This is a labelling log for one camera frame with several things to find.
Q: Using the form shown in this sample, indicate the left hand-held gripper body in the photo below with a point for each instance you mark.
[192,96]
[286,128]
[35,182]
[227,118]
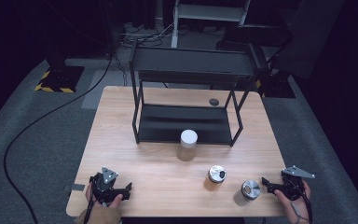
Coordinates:
[101,186]

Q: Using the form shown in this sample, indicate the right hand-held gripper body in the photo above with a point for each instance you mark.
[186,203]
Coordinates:
[293,186]

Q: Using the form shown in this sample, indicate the plain silver lid jar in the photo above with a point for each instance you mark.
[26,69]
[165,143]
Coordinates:
[250,189]

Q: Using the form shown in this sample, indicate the silver lid jar black spot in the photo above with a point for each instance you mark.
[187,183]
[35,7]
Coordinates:
[216,174]

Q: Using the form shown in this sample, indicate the white lid spice jar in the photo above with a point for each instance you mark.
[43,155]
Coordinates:
[188,138]

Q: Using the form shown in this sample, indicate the black metal shelf rack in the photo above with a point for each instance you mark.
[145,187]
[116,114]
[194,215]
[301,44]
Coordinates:
[183,63]

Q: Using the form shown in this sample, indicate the person's left hand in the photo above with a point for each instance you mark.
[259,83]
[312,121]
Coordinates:
[115,201]

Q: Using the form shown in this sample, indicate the person's right hand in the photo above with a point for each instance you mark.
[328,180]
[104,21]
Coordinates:
[298,208]

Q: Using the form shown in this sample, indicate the grey tape tab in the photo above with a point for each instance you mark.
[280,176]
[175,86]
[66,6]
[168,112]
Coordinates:
[76,187]

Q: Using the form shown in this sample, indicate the dark round table grommet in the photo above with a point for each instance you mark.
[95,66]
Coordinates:
[214,102]

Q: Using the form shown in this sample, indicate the striped black stand base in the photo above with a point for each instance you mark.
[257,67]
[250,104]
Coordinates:
[62,77]

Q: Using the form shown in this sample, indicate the dark tilted panel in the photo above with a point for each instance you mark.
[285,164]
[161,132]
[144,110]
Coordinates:
[310,34]

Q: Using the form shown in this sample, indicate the white metal frame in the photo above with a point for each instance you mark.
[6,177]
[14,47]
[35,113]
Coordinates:
[209,12]

